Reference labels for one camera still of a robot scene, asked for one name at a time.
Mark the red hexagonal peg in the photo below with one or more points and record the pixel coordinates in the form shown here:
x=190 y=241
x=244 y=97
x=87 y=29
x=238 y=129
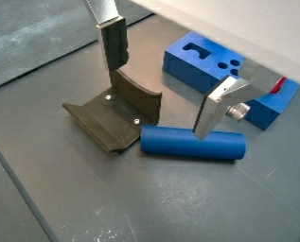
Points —
x=277 y=85

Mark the blue cylinder peg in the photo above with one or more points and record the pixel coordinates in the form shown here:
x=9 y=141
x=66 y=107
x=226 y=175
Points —
x=174 y=141

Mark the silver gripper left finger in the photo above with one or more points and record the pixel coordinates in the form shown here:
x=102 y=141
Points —
x=111 y=27

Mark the black curved cradle stand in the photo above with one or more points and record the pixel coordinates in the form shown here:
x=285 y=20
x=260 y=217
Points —
x=112 y=116

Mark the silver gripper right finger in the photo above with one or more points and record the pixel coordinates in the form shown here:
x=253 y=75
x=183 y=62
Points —
x=223 y=100

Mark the blue shape-sorting block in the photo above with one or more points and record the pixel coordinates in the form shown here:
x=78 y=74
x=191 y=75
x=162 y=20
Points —
x=201 y=62

